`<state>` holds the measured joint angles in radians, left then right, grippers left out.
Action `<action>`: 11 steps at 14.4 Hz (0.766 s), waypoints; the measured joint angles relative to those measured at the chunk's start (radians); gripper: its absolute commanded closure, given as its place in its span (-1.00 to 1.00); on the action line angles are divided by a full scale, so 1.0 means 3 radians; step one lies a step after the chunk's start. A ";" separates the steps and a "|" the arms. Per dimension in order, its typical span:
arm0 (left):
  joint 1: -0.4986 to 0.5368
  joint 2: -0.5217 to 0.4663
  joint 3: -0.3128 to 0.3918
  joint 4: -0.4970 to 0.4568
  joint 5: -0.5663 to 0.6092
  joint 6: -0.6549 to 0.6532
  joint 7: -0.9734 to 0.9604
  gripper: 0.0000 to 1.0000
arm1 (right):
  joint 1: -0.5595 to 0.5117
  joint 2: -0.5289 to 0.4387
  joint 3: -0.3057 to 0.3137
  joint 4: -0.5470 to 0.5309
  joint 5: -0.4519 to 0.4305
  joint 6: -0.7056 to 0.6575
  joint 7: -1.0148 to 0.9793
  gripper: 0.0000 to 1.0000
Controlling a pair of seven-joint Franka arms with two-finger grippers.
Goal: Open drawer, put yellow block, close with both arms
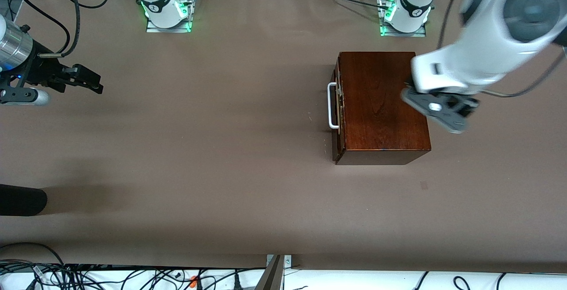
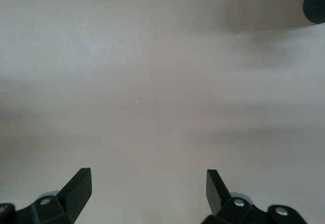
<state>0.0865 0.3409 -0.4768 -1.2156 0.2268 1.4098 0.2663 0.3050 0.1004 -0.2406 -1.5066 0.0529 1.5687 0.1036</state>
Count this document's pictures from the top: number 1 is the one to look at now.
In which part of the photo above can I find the black rounded object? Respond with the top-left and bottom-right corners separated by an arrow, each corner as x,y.
0,184 -> 48,217

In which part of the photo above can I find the metal mounting bracket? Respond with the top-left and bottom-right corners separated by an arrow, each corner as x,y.
255,255 -> 293,290

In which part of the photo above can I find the dark brown wooden cabinet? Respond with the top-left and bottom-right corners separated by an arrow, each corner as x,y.
335,51 -> 431,166

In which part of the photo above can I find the black cable tangle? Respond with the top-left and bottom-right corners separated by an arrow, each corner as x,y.
0,261 -> 266,290

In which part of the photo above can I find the thick black arched cable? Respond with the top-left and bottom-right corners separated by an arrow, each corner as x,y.
0,242 -> 67,277

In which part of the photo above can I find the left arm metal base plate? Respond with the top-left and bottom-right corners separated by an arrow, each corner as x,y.
379,0 -> 427,38

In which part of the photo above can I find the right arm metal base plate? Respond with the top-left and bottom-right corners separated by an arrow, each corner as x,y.
146,13 -> 192,33

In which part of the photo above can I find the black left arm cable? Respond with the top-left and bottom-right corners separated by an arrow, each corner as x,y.
436,0 -> 567,99

